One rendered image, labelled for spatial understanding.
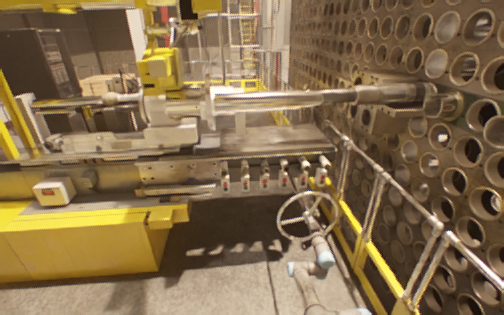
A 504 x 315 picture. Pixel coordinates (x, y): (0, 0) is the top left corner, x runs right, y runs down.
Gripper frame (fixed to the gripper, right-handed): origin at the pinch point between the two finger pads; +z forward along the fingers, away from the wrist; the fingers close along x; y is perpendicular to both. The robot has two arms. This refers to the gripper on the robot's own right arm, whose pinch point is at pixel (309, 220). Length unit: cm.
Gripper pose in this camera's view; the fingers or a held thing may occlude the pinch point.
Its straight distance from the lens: 155.7
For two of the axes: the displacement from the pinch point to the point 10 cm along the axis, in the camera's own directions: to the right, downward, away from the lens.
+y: 9.8, -2.0, 0.0
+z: -0.9, -4.6, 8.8
